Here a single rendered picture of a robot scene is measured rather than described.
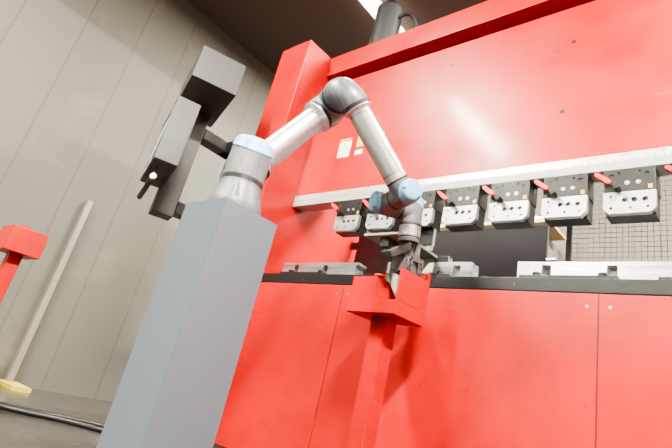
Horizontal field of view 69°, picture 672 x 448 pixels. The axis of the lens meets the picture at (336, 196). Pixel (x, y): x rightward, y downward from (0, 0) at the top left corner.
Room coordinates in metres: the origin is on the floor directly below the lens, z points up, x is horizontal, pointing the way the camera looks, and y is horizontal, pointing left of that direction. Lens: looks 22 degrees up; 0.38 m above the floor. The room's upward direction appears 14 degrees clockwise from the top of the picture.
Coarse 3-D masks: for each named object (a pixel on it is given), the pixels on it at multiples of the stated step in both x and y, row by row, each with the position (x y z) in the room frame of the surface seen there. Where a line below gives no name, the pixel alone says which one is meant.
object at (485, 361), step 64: (256, 320) 2.39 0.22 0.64; (320, 320) 2.10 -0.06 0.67; (448, 320) 1.68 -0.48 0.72; (512, 320) 1.53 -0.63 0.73; (576, 320) 1.39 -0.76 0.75; (640, 320) 1.28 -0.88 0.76; (256, 384) 2.31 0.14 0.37; (320, 384) 2.05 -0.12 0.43; (448, 384) 1.66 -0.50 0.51; (512, 384) 1.51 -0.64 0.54; (576, 384) 1.39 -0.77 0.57; (640, 384) 1.28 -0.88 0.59
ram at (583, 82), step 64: (640, 0) 1.36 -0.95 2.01; (448, 64) 1.94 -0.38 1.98; (512, 64) 1.71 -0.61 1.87; (576, 64) 1.52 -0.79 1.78; (640, 64) 1.36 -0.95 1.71; (384, 128) 2.16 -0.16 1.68; (448, 128) 1.90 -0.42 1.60; (512, 128) 1.68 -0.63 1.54; (576, 128) 1.51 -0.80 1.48; (640, 128) 1.36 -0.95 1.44; (320, 192) 2.41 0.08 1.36; (384, 192) 2.10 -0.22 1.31
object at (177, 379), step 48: (192, 240) 1.21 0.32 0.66; (240, 240) 1.20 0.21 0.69; (192, 288) 1.16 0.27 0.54; (240, 288) 1.23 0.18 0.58; (144, 336) 1.25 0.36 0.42; (192, 336) 1.17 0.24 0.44; (240, 336) 1.26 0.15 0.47; (144, 384) 1.20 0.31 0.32; (192, 384) 1.20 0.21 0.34; (144, 432) 1.15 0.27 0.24; (192, 432) 1.23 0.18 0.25
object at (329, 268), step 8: (288, 264) 2.49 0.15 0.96; (296, 264) 2.45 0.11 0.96; (304, 264) 2.41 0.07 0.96; (312, 264) 2.37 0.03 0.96; (320, 264) 2.33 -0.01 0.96; (328, 264) 2.29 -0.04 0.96; (336, 264) 2.26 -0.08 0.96; (344, 264) 2.22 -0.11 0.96; (352, 264) 2.19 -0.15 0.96; (360, 264) 2.17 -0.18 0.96; (328, 272) 2.29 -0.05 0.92; (336, 272) 2.25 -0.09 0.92; (344, 272) 2.21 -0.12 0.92; (352, 272) 2.18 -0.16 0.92; (360, 272) 2.20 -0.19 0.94
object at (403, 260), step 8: (400, 240) 1.57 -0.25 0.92; (408, 240) 1.56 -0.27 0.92; (416, 240) 1.56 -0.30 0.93; (416, 248) 1.59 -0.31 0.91; (400, 256) 1.57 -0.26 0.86; (408, 256) 1.55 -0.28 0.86; (416, 256) 1.60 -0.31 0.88; (392, 264) 1.59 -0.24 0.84; (400, 264) 1.57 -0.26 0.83; (408, 264) 1.54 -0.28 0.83; (416, 264) 1.59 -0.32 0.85; (416, 272) 1.59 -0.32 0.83
